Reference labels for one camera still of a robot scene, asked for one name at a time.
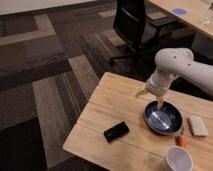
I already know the black office chair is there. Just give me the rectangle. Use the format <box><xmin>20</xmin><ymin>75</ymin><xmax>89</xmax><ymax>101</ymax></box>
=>
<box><xmin>109</xmin><ymin>0</ymin><xmax>179</xmax><ymax>66</ymax></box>

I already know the clear drinking glass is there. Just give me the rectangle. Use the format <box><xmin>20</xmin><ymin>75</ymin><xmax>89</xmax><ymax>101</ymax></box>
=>
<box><xmin>202</xmin><ymin>0</ymin><xmax>213</xmax><ymax>25</ymax></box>

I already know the blue round disc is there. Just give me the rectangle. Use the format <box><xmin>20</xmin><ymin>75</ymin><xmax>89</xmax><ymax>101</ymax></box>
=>
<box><xmin>172</xmin><ymin>8</ymin><xmax>187</xmax><ymax>15</ymax></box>

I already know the dark ceramic bowl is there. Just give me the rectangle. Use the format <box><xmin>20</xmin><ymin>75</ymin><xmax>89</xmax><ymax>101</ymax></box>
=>
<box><xmin>144</xmin><ymin>101</ymin><xmax>183</xmax><ymax>135</ymax></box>

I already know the white plastic cup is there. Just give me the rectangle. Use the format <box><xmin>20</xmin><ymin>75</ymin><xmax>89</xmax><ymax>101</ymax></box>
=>
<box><xmin>162</xmin><ymin>146</ymin><xmax>193</xmax><ymax>171</ymax></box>

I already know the beige sponge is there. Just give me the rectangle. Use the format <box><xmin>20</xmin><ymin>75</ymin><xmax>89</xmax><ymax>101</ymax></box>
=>
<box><xmin>188</xmin><ymin>116</ymin><xmax>208</xmax><ymax>137</ymax></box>

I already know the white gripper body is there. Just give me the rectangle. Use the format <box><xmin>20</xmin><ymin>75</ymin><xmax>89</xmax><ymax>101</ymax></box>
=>
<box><xmin>145</xmin><ymin>74</ymin><xmax>172</xmax><ymax>97</ymax></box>

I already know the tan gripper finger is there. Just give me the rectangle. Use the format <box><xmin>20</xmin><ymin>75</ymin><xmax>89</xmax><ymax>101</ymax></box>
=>
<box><xmin>157</xmin><ymin>96</ymin><xmax>164</xmax><ymax>110</ymax></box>
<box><xmin>135</xmin><ymin>88</ymin><xmax>148</xmax><ymax>98</ymax></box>

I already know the orange carrot toy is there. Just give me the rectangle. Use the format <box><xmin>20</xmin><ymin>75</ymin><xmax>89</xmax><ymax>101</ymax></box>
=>
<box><xmin>176</xmin><ymin>129</ymin><xmax>187</xmax><ymax>149</ymax></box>

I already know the black rectangular box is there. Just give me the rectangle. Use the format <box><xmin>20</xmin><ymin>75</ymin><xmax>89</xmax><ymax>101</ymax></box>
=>
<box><xmin>104</xmin><ymin>122</ymin><xmax>129</xmax><ymax>143</ymax></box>

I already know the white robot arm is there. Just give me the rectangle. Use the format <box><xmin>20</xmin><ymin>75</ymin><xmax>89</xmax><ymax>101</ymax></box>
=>
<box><xmin>136</xmin><ymin>48</ymin><xmax>213</xmax><ymax>106</ymax></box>

